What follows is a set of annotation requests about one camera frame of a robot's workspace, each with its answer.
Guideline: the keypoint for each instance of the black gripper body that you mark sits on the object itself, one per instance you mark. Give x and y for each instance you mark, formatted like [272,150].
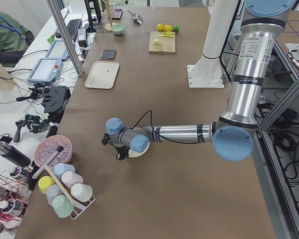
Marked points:
[121,151]

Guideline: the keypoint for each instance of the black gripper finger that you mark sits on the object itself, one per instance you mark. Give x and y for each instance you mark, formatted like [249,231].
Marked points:
[121,156]

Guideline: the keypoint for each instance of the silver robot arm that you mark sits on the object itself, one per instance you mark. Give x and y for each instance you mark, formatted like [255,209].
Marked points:
[232,135]

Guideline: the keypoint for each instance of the beige serving tray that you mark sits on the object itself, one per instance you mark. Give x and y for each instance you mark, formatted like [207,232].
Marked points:
[102,75]

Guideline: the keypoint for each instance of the white steamed bun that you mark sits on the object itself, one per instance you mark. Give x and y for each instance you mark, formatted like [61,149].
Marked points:
[156,42]

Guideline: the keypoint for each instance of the dark framed glass tray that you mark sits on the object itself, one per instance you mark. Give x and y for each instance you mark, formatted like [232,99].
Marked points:
[116,14]

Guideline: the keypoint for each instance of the cream round plate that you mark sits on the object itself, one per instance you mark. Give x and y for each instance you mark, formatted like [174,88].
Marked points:
[134,154]

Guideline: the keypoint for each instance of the metal muddler in bowl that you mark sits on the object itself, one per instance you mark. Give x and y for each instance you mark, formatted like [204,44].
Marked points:
[48,161]

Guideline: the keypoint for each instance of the pink cup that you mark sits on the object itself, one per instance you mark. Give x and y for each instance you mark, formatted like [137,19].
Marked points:
[70,178]

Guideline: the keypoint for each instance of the blue cup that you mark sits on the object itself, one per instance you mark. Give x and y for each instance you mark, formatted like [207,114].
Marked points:
[60,168]

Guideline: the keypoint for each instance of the white cup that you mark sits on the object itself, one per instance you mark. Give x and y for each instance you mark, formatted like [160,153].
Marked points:
[82,192]

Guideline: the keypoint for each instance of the pink bowl with ice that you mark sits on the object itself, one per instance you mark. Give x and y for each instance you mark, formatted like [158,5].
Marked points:
[49,146]

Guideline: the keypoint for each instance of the white cup rack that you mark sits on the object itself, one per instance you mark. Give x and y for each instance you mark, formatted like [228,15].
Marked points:
[79,207]

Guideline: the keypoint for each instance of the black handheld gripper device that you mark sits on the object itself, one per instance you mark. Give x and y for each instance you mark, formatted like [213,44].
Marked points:
[32,122]

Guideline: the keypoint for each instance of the grey cup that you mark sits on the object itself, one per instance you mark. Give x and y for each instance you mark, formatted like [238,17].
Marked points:
[51,192]

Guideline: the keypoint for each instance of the yellow cup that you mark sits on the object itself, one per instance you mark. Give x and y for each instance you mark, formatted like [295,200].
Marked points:
[45,182]

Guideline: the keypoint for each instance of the mint green cup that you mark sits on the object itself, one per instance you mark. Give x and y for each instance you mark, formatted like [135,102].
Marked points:
[62,206]

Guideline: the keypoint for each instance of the folded grey cloth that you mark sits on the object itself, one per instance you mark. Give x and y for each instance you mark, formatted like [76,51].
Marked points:
[108,54]

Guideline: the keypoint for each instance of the upper blue teach pendant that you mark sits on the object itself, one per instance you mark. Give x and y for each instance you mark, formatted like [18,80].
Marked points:
[45,70]

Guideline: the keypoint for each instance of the black thermos bottle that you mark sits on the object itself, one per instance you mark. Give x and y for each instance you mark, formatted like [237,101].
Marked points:
[14,155]

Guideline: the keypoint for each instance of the black power adapter box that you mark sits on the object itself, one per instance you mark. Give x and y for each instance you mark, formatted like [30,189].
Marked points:
[82,37]

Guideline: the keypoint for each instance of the black computer monitor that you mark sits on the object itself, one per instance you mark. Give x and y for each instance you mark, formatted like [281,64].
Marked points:
[94,14]

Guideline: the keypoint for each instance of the mint green bowl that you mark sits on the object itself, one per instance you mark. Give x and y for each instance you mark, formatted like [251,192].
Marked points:
[117,29]

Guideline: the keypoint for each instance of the wooden cutting board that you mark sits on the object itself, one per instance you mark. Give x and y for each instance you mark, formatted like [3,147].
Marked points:
[168,45]

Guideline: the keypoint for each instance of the wooden mug tree stand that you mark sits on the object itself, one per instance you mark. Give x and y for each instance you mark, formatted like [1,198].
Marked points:
[108,14]

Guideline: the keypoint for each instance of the black keyboard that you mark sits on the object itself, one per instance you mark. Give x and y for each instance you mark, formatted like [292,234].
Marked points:
[72,27]

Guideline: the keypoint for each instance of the yellow plastic knife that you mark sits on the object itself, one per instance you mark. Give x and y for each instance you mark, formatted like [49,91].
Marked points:
[164,35]

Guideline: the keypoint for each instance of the left whole yellow lemon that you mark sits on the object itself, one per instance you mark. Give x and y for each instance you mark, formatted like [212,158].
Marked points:
[160,27]

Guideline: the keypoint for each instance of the whole yellow lemon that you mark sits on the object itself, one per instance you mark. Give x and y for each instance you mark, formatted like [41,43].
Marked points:
[167,27]
[160,27]

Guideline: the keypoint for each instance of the metal ice scoop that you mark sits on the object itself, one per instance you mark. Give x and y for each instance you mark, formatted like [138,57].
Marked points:
[136,18]

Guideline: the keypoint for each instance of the right whole yellow lemon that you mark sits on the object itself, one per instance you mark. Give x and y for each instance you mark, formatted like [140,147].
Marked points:
[167,27]

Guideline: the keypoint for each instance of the green lime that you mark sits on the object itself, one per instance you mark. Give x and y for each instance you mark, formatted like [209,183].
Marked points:
[176,28]

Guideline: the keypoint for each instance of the person in green jacket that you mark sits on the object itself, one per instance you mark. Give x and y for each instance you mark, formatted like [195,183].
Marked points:
[14,40]

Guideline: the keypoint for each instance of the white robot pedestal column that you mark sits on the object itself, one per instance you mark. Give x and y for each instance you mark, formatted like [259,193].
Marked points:
[207,72]

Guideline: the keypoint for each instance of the aluminium frame post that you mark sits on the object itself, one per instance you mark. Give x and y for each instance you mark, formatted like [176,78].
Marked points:
[58,18]

